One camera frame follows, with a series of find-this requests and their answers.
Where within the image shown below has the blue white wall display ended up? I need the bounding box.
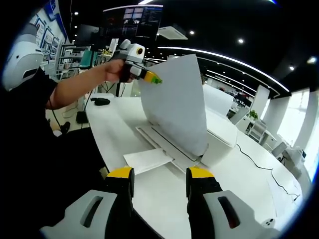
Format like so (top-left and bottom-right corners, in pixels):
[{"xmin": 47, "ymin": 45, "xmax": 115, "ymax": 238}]
[{"xmin": 29, "ymin": 0, "xmax": 68, "ymax": 66}]

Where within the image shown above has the person's left hand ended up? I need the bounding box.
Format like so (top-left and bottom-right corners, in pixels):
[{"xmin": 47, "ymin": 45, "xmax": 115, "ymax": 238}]
[{"xmin": 104, "ymin": 59, "xmax": 126, "ymax": 83}]

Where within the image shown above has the black printer cable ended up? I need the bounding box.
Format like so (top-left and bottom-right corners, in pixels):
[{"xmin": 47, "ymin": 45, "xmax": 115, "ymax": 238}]
[{"xmin": 235, "ymin": 143, "xmax": 300, "ymax": 203}]

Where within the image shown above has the white paper sheet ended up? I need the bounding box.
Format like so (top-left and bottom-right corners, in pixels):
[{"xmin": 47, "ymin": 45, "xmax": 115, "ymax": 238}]
[{"xmin": 137, "ymin": 54, "xmax": 209, "ymax": 156}]

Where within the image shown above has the white printer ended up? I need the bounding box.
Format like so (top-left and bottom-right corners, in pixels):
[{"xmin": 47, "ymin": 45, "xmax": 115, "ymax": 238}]
[{"xmin": 123, "ymin": 107, "xmax": 239, "ymax": 175}]

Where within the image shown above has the black chest device cable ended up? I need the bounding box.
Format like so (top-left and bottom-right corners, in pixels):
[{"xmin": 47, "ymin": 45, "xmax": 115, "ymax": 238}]
[{"xmin": 48, "ymin": 98, "xmax": 62, "ymax": 130}]

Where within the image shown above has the ceiling air conditioner unit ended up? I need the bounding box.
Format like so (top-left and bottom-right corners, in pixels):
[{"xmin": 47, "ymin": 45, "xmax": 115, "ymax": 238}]
[{"xmin": 157, "ymin": 24, "xmax": 188, "ymax": 41}]

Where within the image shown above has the black computer mouse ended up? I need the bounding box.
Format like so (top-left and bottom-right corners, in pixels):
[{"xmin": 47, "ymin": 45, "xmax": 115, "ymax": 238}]
[{"xmin": 90, "ymin": 97, "xmax": 111, "ymax": 107}]

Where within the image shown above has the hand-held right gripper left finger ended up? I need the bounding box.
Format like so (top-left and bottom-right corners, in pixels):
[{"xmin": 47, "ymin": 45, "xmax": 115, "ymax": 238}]
[{"xmin": 40, "ymin": 167, "xmax": 150, "ymax": 239}]

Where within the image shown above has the black floor box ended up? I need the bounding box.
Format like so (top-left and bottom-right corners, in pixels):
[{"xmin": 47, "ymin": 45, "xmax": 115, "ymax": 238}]
[{"xmin": 75, "ymin": 111, "xmax": 89, "ymax": 124}]

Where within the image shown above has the white shelf unit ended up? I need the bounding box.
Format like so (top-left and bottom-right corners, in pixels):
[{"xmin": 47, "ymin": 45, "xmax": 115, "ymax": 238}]
[{"xmin": 245, "ymin": 116, "xmax": 268, "ymax": 144}]

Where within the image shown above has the person's black clothing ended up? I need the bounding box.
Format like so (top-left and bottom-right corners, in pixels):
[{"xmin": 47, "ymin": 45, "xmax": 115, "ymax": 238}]
[{"xmin": 0, "ymin": 66, "xmax": 110, "ymax": 229}]

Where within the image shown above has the large dark wall screen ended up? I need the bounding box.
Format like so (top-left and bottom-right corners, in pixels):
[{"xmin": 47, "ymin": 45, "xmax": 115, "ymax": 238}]
[{"xmin": 102, "ymin": 4, "xmax": 164, "ymax": 42}]

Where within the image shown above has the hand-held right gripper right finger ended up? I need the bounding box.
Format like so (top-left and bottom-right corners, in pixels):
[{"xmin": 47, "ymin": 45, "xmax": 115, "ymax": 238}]
[{"xmin": 185, "ymin": 166, "xmax": 282, "ymax": 239}]

